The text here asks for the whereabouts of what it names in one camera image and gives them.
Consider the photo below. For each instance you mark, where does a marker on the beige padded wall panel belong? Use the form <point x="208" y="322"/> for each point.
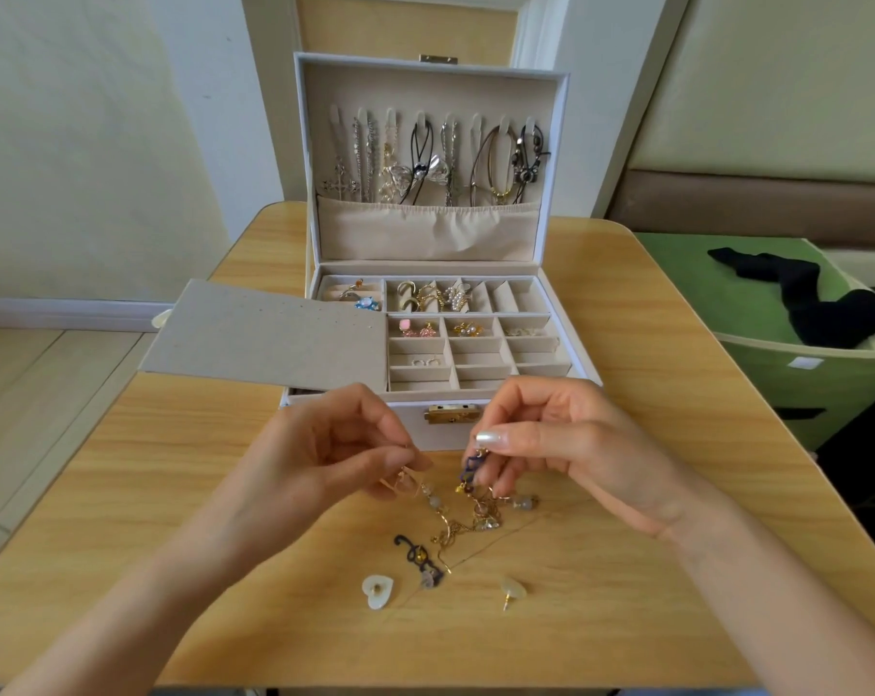
<point x="779" y="94"/>

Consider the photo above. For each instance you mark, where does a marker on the person's right forearm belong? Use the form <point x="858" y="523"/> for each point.
<point x="800" y="601"/>

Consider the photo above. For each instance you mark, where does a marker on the person's right hand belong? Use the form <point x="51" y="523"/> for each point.
<point x="590" y="442"/>

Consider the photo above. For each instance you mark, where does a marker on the beige earring panel flap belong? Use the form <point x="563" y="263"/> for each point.
<point x="256" y="336"/>

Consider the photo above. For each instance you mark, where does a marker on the person's left forearm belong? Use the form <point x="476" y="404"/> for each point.
<point x="133" y="623"/>

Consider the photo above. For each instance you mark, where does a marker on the white jewelry box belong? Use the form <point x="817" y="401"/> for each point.
<point x="431" y="232"/>

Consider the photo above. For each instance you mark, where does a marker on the black low cabinet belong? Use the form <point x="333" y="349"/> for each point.
<point x="873" y="485"/>

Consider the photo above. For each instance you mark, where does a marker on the black cloth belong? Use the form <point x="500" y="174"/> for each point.
<point x="822" y="311"/>

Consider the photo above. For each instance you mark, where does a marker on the small earrings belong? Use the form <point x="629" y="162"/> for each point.
<point x="445" y="529"/>

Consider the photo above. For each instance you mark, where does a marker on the gold pink earring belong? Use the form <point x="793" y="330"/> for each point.
<point x="428" y="329"/>

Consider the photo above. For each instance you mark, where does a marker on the person's left hand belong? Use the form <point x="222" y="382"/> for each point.
<point x="322" y="464"/>

